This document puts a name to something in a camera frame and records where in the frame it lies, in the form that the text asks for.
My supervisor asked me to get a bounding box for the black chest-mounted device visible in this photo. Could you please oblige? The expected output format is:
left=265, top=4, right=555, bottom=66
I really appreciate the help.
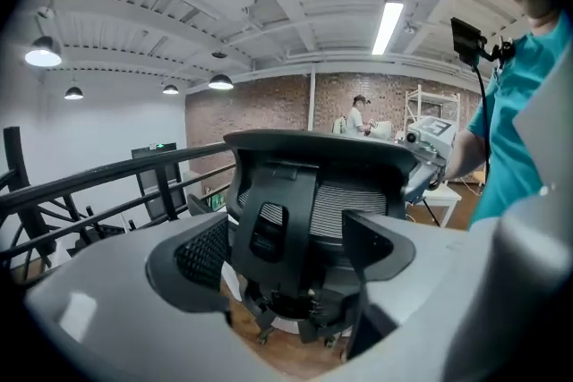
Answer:
left=449, top=16, right=516, bottom=72

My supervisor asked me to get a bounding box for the ceiling tube light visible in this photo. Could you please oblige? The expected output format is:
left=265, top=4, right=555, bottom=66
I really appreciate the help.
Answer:
left=371, top=0, right=406, bottom=56

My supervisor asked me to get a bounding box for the white metal shelf rack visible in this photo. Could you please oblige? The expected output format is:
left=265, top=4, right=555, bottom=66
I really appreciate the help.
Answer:
left=403, top=83, right=463, bottom=135

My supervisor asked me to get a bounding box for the white table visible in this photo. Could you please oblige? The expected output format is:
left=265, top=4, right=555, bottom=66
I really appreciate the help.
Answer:
left=405, top=183, right=463, bottom=230

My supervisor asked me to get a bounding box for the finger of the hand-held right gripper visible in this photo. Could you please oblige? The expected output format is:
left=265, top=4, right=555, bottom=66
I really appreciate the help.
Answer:
left=403, top=159, right=448, bottom=206

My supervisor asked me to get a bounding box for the black office chair with headrest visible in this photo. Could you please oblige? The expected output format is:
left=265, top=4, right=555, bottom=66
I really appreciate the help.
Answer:
left=222, top=128, right=423, bottom=349

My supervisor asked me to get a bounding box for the black chest device cable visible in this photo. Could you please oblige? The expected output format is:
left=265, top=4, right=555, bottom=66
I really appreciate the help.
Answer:
left=472, top=64, right=492, bottom=187

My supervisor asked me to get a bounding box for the person's teal shirt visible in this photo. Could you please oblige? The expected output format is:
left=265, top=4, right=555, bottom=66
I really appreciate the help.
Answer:
left=465, top=11, right=573, bottom=230

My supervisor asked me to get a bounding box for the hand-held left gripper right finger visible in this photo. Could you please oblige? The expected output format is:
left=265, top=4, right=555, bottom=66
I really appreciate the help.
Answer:
left=321, top=209, right=499, bottom=382

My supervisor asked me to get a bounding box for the white vertical pipe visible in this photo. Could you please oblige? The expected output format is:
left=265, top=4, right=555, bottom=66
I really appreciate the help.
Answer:
left=308, top=72, right=317, bottom=132

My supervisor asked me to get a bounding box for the person's right forearm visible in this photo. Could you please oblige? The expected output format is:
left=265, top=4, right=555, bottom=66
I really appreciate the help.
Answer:
left=444, top=129, right=490, bottom=183

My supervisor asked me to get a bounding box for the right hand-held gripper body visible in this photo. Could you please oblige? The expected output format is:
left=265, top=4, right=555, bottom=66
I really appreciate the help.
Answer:
left=395, top=115, right=458, bottom=166

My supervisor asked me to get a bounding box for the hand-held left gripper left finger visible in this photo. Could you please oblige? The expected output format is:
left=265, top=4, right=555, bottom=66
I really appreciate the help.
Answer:
left=24, top=210, right=288, bottom=382

